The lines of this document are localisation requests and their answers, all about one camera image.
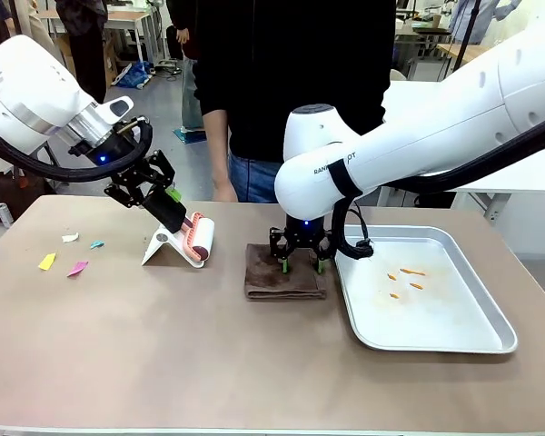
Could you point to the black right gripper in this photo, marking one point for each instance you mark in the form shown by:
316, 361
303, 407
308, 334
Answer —
305, 234

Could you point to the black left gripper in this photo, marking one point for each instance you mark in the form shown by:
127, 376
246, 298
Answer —
118, 156

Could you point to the brown cloth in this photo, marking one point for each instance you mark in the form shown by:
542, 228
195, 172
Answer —
272, 285

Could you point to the pink and white lint roller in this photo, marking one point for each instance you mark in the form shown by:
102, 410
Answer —
201, 236

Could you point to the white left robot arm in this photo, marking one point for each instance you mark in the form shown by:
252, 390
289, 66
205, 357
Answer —
22, 82

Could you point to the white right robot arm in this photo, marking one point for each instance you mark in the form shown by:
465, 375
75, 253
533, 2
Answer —
390, 150

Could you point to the person's right forearm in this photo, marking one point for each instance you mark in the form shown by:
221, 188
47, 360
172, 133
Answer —
217, 145

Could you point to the person's right hand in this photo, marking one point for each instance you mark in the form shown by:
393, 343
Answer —
224, 190

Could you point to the white folded stand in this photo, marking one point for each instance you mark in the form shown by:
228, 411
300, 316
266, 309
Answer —
156, 247

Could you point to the teal floor mat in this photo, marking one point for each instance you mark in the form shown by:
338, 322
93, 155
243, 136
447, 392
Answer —
188, 135

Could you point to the teal paper scrap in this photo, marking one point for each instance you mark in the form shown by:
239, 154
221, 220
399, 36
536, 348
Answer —
96, 245

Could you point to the blue jeans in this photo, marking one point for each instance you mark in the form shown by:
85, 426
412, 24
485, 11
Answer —
254, 179

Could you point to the person in wide jeans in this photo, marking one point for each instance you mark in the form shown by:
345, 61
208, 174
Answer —
191, 91

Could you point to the white paper scrap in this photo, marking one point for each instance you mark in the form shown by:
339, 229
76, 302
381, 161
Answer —
69, 237

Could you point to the grey plastic stool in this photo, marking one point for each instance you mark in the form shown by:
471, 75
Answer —
56, 170

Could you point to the pink paper scrap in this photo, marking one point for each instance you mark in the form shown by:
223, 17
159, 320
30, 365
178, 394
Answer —
78, 268

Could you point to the blue plastic bag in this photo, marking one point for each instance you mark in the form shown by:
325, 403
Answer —
134, 75

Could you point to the yellow paper scrap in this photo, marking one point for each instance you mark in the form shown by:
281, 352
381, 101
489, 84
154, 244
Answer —
47, 262

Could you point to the cardboard box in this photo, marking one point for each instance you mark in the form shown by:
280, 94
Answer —
111, 54

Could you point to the silver metal tray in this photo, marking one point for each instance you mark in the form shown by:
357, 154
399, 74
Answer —
436, 318

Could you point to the dark bag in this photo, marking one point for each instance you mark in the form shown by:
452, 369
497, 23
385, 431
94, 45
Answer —
9, 191

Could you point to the person in black trousers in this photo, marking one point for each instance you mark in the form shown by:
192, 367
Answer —
88, 50

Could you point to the silver can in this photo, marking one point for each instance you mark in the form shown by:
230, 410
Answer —
3, 213

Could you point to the wooden top table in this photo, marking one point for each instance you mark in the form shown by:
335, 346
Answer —
127, 18

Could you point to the black sweater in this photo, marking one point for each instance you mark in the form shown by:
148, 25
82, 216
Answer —
290, 68

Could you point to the person in beige clothes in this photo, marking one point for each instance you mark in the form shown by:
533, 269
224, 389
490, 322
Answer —
27, 18

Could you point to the wooden workbench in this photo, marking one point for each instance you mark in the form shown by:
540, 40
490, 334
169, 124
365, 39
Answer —
463, 52

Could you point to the black pole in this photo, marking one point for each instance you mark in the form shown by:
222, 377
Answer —
465, 32

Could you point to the person in blue shirt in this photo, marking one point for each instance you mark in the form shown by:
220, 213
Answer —
470, 20

